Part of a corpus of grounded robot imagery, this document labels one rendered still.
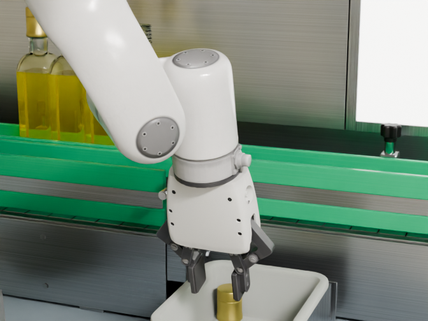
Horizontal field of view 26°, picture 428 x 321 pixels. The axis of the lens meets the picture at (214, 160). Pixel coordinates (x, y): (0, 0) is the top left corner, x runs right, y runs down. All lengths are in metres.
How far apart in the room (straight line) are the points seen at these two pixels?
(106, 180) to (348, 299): 0.37
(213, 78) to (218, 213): 0.17
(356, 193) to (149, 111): 0.47
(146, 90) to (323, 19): 0.58
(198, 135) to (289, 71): 0.48
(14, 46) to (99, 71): 0.81
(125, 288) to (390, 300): 0.37
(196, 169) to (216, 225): 0.08
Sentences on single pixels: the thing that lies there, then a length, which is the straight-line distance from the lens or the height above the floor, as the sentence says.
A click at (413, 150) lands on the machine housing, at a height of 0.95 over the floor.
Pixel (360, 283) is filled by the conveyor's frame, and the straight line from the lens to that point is 1.30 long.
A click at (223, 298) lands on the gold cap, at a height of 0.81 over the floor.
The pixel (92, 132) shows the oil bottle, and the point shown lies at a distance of 1.41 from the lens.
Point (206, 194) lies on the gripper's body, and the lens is 1.02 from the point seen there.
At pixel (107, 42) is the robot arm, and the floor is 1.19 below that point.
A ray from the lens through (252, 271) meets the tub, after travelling 1.26.
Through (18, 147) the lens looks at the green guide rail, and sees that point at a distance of 1.44.
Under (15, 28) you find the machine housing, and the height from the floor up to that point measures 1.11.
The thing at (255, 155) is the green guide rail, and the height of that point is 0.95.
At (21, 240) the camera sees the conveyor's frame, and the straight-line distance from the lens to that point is 1.37.
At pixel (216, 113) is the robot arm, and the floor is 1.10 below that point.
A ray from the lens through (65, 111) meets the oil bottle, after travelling 1.42.
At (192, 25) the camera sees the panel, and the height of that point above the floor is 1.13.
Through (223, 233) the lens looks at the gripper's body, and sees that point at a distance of 1.05.
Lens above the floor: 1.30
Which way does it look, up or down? 15 degrees down
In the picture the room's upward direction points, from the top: straight up
